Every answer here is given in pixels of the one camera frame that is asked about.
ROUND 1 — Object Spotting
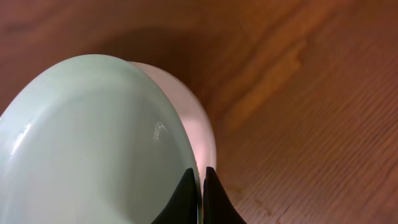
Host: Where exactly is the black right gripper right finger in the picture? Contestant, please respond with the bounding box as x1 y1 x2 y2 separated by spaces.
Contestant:
203 167 246 224

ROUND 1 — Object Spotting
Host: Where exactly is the white plate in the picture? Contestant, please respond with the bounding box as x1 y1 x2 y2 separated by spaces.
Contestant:
127 60 217 187

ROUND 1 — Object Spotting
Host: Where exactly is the mint green plate top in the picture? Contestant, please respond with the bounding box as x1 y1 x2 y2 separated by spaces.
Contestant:
1 55 197 223

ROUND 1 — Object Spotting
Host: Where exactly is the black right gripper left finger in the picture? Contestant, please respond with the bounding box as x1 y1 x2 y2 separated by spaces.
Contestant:
152 168 198 224

